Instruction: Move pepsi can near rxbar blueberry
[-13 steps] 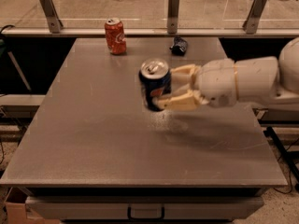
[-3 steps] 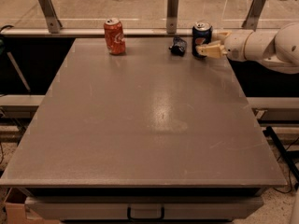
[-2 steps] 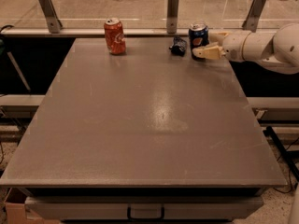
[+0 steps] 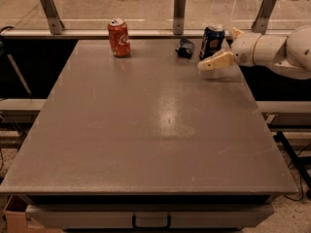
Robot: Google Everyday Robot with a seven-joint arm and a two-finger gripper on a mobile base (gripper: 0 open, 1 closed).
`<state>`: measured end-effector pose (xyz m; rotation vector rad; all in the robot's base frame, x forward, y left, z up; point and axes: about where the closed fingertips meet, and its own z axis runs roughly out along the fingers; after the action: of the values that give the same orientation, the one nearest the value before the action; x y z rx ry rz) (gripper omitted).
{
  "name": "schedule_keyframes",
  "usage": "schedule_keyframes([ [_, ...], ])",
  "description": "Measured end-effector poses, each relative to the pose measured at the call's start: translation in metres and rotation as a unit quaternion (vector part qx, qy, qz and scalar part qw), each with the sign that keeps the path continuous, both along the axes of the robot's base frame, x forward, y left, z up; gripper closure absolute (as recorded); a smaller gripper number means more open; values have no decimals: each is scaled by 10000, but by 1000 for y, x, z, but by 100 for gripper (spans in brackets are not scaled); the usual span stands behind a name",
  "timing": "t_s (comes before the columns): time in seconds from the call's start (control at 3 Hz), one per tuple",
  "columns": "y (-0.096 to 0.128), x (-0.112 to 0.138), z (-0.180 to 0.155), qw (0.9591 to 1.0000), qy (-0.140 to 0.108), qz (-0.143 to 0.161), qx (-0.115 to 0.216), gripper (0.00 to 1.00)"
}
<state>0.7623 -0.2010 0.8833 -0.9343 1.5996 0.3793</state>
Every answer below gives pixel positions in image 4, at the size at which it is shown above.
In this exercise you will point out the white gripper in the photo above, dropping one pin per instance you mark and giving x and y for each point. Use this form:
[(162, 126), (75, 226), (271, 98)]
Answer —
[(245, 50)]

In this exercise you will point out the blue pepsi can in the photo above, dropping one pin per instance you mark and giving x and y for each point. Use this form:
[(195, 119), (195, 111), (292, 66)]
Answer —
[(212, 40)]

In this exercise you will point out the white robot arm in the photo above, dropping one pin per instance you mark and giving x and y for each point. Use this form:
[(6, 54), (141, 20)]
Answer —
[(288, 56)]

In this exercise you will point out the dark blue rxbar wrapper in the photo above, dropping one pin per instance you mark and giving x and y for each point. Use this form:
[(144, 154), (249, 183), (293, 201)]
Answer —
[(186, 48)]

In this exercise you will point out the orange soda can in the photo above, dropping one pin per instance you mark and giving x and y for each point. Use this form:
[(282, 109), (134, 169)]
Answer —
[(118, 37)]

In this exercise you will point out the black stand leg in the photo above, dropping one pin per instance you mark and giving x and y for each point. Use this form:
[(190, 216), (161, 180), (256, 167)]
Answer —
[(300, 162)]

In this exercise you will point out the cardboard box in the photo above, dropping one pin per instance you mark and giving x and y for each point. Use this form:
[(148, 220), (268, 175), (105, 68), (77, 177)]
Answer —
[(19, 222)]

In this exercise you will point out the right metal rail bracket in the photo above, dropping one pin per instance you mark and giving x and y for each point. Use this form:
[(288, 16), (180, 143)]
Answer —
[(265, 11)]

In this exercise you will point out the metal rail bracket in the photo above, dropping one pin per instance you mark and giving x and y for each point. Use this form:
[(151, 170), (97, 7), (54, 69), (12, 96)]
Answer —
[(265, 11), (179, 16), (54, 22)]

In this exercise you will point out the middle metal rail bracket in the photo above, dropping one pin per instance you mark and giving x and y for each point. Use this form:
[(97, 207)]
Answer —
[(179, 16)]

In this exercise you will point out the left metal rail bracket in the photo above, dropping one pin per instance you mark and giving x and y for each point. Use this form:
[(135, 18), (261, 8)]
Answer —
[(54, 22)]

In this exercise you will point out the grey drawer with black handle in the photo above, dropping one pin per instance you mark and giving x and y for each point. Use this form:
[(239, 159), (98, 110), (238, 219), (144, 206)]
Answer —
[(150, 217)]

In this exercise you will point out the horizontal metal rail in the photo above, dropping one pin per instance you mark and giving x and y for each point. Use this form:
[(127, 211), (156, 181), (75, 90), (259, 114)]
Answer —
[(97, 34)]

